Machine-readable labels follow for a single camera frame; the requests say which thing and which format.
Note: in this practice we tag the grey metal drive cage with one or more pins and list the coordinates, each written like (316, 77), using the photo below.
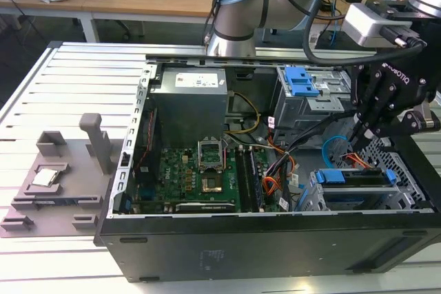
(299, 108)

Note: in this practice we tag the green motherboard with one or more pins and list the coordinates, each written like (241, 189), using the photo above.
(179, 177)

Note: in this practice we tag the silver camera bracket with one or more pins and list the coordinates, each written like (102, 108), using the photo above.
(426, 115)

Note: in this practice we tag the silver CPU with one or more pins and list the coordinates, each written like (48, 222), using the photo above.
(44, 177)

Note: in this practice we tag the gold brown chipset chip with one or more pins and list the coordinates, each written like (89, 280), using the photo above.
(211, 185)

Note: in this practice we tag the black PC case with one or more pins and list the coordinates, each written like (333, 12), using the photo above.
(241, 256)

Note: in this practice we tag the hard disk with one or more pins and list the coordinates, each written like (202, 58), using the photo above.
(332, 177)

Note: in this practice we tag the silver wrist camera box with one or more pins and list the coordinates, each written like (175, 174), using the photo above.
(361, 23)

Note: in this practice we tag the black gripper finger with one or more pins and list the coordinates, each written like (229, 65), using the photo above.
(379, 97)
(401, 123)

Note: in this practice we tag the wooden desk with white legs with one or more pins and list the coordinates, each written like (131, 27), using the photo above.
(120, 3)

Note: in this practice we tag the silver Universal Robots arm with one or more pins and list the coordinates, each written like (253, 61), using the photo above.
(237, 15)

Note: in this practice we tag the CPU socket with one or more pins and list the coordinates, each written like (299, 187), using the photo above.
(211, 156)

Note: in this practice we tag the grey power supply unit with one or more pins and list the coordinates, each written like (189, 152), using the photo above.
(189, 108)

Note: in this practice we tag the perforated metal disk bay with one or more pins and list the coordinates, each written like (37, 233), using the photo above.
(403, 190)

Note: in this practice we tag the blue plastic drive latch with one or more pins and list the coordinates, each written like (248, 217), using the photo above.
(299, 82)

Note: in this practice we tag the black RAM slot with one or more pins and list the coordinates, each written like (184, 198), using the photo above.
(243, 180)

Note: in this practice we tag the RAM stick in slot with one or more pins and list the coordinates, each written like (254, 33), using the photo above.
(256, 180)

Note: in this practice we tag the grey parts rack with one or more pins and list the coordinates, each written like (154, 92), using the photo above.
(79, 170)

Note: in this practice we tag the black graphics card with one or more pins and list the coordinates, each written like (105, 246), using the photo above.
(206, 207)

